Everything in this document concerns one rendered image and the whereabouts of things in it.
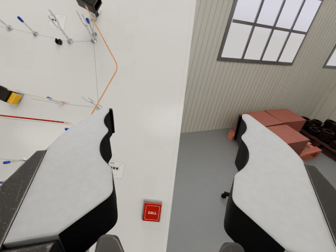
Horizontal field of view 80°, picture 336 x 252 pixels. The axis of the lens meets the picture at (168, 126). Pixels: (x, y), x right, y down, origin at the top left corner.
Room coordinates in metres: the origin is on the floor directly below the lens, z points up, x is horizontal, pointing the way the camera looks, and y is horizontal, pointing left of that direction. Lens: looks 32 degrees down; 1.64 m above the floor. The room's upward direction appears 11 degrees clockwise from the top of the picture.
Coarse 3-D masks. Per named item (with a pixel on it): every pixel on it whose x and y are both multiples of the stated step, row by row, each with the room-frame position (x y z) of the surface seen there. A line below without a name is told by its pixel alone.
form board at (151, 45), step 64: (0, 0) 0.67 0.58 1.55; (64, 0) 0.71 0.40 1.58; (128, 0) 0.76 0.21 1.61; (192, 0) 0.81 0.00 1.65; (0, 64) 0.56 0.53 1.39; (64, 64) 0.60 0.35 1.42; (128, 64) 0.64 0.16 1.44; (0, 128) 0.45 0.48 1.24; (128, 128) 0.52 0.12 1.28; (128, 192) 0.41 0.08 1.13
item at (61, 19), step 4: (52, 16) 0.68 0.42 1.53; (56, 16) 0.68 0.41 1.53; (60, 16) 0.68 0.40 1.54; (64, 16) 0.68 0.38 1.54; (48, 20) 0.67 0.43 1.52; (60, 20) 0.67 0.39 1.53; (64, 20) 0.68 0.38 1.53; (48, 24) 0.66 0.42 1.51; (52, 24) 0.66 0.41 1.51; (56, 24) 0.66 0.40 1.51; (60, 24) 0.67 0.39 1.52; (64, 24) 0.67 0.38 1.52; (56, 28) 0.66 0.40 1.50
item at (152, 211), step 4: (144, 204) 0.37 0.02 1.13; (148, 204) 0.38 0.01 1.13; (152, 204) 0.38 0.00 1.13; (156, 204) 0.38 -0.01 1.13; (160, 204) 0.38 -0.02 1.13; (144, 208) 0.37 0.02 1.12; (148, 208) 0.37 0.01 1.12; (152, 208) 0.37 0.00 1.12; (156, 208) 0.37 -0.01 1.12; (160, 208) 0.38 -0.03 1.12; (144, 212) 0.36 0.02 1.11; (148, 212) 0.36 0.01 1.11; (152, 212) 0.36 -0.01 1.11; (156, 212) 0.37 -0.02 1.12; (144, 216) 0.35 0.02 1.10; (148, 216) 0.36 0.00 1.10; (152, 216) 0.36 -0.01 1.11; (156, 216) 0.36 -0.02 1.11; (144, 220) 0.35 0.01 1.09; (148, 220) 0.35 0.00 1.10; (152, 220) 0.35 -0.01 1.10; (156, 220) 0.35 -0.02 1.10
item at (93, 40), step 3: (78, 15) 0.56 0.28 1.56; (84, 18) 0.56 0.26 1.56; (81, 21) 0.58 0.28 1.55; (84, 24) 0.59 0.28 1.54; (87, 24) 0.58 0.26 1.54; (87, 27) 0.60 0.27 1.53; (87, 30) 0.61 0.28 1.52; (90, 33) 0.62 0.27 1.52; (90, 36) 0.63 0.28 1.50; (93, 39) 0.65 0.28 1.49; (93, 42) 0.65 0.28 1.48
